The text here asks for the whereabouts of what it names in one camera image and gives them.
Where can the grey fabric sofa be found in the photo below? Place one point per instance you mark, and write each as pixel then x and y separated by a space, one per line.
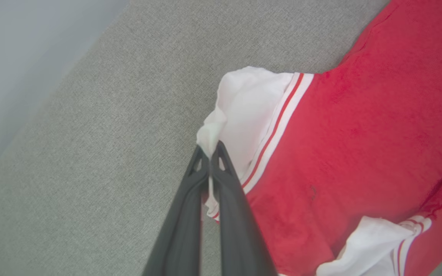
pixel 109 153

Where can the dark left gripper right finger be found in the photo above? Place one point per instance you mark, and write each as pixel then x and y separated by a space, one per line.
pixel 240 230

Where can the red and white garment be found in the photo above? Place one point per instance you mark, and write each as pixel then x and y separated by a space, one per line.
pixel 359 134

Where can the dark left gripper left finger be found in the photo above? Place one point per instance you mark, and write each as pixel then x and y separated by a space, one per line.
pixel 180 230

